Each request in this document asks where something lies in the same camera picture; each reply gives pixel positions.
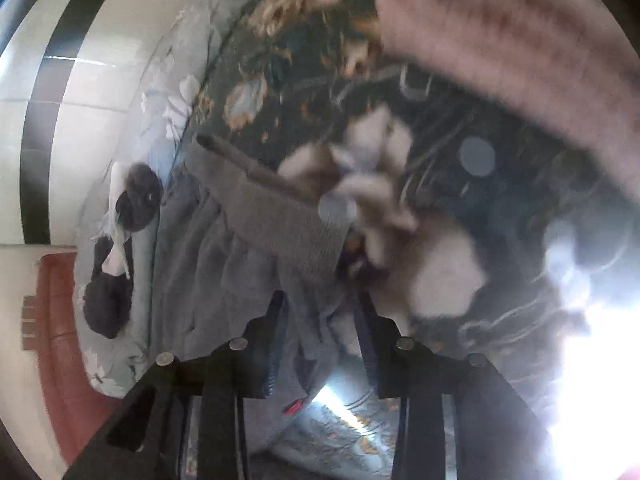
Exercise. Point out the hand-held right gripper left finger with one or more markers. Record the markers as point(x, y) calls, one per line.
point(273, 360)

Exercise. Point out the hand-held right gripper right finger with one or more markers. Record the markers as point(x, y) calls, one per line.
point(369, 347)

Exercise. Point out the grey knit garment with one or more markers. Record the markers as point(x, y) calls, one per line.
point(280, 220)

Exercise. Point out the dark floral blanket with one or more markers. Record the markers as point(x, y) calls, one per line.
point(500, 240)

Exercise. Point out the dark sock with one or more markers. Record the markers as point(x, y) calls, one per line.
point(104, 305)
point(139, 195)

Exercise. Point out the white cloth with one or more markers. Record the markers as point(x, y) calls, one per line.
point(118, 259)

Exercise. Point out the light blue floral bedsheet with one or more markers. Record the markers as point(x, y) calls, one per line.
point(165, 105)

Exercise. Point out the pink knitted cloth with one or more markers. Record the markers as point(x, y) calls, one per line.
point(505, 35)

